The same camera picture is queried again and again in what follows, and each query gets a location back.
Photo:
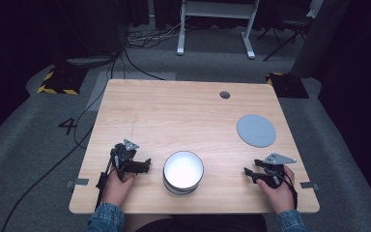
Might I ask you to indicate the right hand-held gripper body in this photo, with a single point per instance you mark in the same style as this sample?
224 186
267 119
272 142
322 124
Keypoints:
275 167

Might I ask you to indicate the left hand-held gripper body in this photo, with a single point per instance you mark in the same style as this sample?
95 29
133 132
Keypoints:
122 154

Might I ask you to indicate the person's right hand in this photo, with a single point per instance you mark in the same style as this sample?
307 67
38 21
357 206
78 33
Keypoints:
278 196

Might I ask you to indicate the person's left hand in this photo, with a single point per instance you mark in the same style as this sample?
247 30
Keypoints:
116 188

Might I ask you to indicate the grey round plate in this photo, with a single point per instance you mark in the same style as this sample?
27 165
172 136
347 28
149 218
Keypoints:
256 130

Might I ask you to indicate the grey tape strip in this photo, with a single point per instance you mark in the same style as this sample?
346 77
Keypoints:
79 182
309 185

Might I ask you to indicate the white striped bowl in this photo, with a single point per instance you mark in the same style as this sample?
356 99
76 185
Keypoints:
183 172

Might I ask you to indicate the black yellow striped base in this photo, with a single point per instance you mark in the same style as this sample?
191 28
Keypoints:
61 82
288 85

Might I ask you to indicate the black folding stand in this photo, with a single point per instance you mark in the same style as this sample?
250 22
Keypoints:
290 27

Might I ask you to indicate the grey pillar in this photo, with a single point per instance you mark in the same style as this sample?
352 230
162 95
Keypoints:
322 35

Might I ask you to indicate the white desk frame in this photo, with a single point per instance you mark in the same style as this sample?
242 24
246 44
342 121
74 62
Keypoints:
217 9

